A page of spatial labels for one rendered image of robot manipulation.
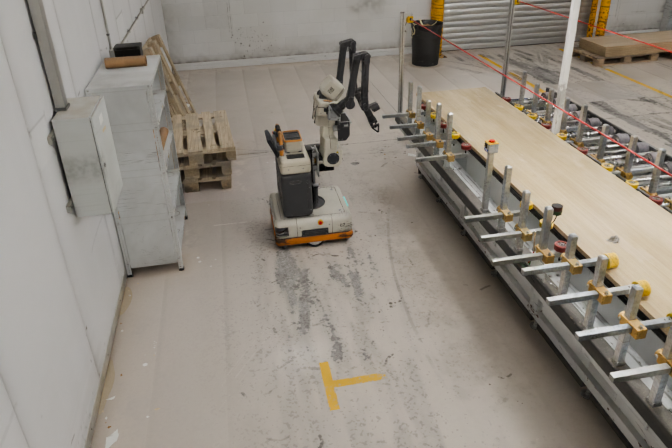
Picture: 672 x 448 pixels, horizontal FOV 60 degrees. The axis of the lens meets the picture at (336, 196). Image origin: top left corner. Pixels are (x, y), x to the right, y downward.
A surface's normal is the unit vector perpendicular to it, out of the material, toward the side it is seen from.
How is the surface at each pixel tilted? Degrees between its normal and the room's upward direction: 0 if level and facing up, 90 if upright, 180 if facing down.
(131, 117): 90
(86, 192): 90
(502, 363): 0
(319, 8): 90
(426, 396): 0
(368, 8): 90
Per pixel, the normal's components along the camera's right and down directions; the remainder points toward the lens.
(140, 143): 0.19, 0.45
